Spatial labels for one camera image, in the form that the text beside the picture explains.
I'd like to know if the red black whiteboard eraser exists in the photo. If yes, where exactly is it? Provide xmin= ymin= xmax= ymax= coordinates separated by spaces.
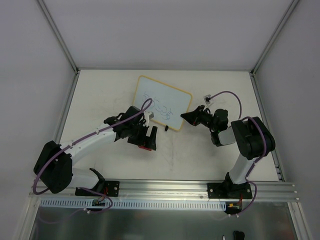
xmin=138 ymin=146 xmax=152 ymax=151

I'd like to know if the yellow framed whiteboard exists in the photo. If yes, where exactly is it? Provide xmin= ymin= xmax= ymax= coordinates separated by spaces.
xmin=133 ymin=75 xmax=193 ymax=131

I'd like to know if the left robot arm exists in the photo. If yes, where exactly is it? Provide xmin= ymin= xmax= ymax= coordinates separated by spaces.
xmin=32 ymin=106 xmax=158 ymax=196

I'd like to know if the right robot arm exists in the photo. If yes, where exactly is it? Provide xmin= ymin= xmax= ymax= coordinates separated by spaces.
xmin=180 ymin=105 xmax=276 ymax=200

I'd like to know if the black object bottom edge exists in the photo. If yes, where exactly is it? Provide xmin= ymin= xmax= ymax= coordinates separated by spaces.
xmin=233 ymin=230 xmax=245 ymax=240

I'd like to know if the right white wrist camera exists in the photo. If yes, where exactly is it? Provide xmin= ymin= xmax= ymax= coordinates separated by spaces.
xmin=203 ymin=94 xmax=212 ymax=109

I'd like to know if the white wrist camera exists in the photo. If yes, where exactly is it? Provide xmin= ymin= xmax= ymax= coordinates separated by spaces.
xmin=203 ymin=94 xmax=212 ymax=109
xmin=143 ymin=111 xmax=154 ymax=127

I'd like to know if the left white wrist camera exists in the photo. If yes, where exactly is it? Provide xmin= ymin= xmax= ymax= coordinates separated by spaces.
xmin=143 ymin=111 xmax=154 ymax=127

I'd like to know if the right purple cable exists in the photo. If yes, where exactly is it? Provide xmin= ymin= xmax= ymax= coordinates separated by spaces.
xmin=208 ymin=90 xmax=271 ymax=176

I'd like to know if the aluminium mounting rail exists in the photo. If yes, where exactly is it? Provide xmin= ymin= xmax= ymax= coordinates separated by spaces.
xmin=29 ymin=177 xmax=300 ymax=201

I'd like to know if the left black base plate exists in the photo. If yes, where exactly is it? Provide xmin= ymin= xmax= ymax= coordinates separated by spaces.
xmin=75 ymin=179 xmax=120 ymax=197

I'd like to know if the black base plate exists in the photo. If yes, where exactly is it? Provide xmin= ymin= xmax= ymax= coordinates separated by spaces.
xmin=207 ymin=182 xmax=253 ymax=200
xmin=75 ymin=179 xmax=120 ymax=197

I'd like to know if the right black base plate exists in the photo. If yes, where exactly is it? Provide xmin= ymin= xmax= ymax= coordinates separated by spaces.
xmin=207 ymin=182 xmax=253 ymax=200

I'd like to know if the white slotted cable duct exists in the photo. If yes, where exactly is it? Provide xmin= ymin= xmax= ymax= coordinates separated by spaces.
xmin=39 ymin=198 xmax=227 ymax=212

